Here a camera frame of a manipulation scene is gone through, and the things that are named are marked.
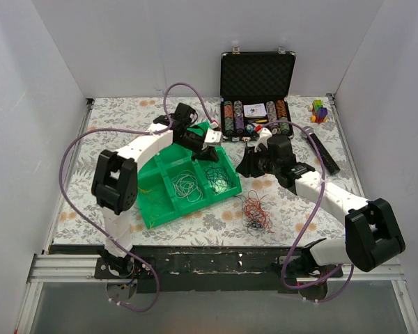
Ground black wire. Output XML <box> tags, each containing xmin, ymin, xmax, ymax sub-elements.
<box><xmin>203</xmin><ymin>164</ymin><xmax>233</xmax><ymax>191</ymax></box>

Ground white wire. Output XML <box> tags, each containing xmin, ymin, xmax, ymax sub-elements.
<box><xmin>170</xmin><ymin>170</ymin><xmax>203</xmax><ymax>203</ymax></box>

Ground green compartment tray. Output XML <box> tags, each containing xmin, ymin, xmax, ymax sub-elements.
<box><xmin>135</xmin><ymin>121</ymin><xmax>243</xmax><ymax>229</ymax></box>

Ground coloured wire bundle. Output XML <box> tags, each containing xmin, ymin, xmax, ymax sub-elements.
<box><xmin>235</xmin><ymin>189</ymin><xmax>276</xmax><ymax>236</ymax></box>

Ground yellow wire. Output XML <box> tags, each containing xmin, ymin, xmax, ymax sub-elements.
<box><xmin>139</xmin><ymin>187</ymin><xmax>167</xmax><ymax>227</ymax></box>

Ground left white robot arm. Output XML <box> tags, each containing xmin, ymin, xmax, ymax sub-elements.
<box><xmin>91</xmin><ymin>103</ymin><xmax>222</xmax><ymax>278</ymax></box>

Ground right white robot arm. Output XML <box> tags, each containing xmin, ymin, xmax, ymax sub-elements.
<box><xmin>236</xmin><ymin>136</ymin><xmax>406</xmax><ymax>277</ymax></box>

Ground colourful toy block train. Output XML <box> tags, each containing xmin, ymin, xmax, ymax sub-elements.
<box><xmin>309</xmin><ymin>100</ymin><xmax>328</xmax><ymax>124</ymax></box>

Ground black poker chip case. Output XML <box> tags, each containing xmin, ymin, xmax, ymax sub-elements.
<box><xmin>220</xmin><ymin>47</ymin><xmax>296</xmax><ymax>142</ymax></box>

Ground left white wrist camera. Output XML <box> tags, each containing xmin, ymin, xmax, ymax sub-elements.
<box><xmin>204</xmin><ymin>120</ymin><xmax>223</xmax><ymax>147</ymax></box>

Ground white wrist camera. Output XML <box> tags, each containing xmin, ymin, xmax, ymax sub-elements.
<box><xmin>204</xmin><ymin>120</ymin><xmax>223</xmax><ymax>147</ymax></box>
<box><xmin>254</xmin><ymin>125</ymin><xmax>272</xmax><ymax>152</ymax></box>

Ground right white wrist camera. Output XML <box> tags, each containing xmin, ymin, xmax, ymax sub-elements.
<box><xmin>254</xmin><ymin>125</ymin><xmax>272</xmax><ymax>152</ymax></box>

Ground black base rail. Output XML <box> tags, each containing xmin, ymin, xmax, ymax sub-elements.
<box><xmin>94</xmin><ymin>246</ymin><xmax>343</xmax><ymax>294</ymax></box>

